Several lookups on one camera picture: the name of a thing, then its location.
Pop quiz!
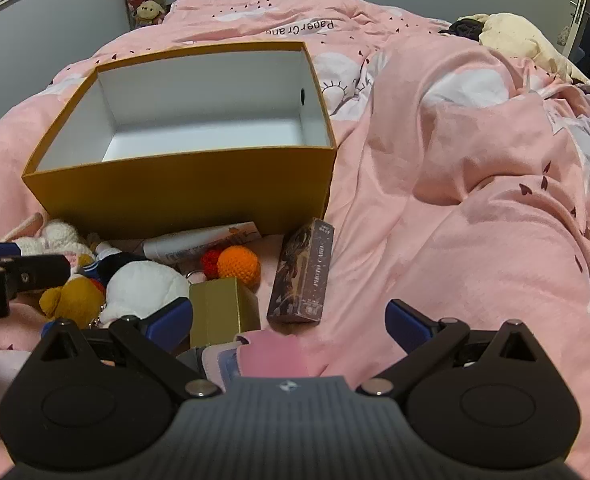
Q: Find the orange crochet ball red flower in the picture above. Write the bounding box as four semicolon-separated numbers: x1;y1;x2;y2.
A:
200;245;261;288

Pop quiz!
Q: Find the white tube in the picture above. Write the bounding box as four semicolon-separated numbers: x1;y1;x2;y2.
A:
142;221;261;265

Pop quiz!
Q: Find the pink printed blanket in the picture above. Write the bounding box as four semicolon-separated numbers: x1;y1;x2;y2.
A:
0;0;590;480

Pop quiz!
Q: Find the brown plush toy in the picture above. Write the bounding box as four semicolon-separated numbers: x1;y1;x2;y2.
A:
39;275;106;326

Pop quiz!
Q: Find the white sailor plush toy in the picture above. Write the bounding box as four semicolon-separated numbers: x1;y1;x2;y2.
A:
77;240;192;325

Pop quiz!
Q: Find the pink fabric pouch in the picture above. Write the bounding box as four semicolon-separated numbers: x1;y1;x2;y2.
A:
177;332;321;393

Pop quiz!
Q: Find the white woolly plush toy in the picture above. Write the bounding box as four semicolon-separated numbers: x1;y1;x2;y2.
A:
2;212;96;261

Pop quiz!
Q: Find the dark garment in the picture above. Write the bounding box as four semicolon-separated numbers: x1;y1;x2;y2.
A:
440;16;491;43

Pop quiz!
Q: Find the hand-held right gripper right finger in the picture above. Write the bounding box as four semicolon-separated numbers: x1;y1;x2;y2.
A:
357;299;552;398

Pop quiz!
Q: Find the dark printed box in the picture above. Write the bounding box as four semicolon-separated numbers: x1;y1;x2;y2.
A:
266;217;336;325

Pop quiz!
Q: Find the cream and black clothes pile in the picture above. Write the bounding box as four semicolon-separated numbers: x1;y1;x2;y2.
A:
478;12;590;86

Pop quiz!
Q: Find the beige plush toy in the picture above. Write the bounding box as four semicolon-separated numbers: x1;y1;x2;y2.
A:
132;0;168;28

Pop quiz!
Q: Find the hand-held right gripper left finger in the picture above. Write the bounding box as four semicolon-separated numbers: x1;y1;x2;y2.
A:
37;297;223;400

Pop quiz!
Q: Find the white cardboard box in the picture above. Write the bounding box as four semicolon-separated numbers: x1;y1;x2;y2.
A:
21;41;338;241

